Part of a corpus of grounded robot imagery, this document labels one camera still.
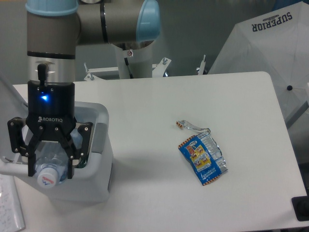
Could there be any white plastic trash can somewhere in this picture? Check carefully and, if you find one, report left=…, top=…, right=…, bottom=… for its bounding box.
left=0, top=101, right=113, bottom=203

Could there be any white metal base bracket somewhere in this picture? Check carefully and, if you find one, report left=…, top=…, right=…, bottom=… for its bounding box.
left=83, top=54, right=210, bottom=82

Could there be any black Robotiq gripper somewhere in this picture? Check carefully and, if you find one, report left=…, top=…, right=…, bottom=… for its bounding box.
left=7, top=81, right=93, bottom=179

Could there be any white paper notebook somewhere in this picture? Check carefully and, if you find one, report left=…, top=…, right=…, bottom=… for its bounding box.
left=0, top=174, right=25, bottom=232

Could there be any crushed clear plastic bottle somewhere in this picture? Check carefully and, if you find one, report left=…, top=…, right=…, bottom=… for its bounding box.
left=34, top=142, right=69, bottom=189

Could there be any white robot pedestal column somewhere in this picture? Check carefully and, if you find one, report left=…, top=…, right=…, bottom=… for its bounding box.
left=113, top=41, right=154, bottom=79

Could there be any blue snack bag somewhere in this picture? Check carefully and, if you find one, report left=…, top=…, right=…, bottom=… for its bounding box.
left=176, top=120, right=228, bottom=186

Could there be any black device at table edge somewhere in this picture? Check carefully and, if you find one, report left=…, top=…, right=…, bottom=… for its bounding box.
left=292, top=196, right=309, bottom=221

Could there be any black cable on pedestal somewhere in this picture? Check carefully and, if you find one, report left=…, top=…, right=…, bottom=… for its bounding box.
left=123, top=49, right=134, bottom=79

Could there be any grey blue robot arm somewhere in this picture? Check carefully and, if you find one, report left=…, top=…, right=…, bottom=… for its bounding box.
left=7, top=0, right=160, bottom=178

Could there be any white Superior umbrella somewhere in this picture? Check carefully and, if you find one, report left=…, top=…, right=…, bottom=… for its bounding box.
left=209, top=2, right=309, bottom=119

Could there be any green wrapper in bin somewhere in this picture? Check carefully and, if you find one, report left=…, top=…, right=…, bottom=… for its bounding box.
left=75, top=157, right=88, bottom=168

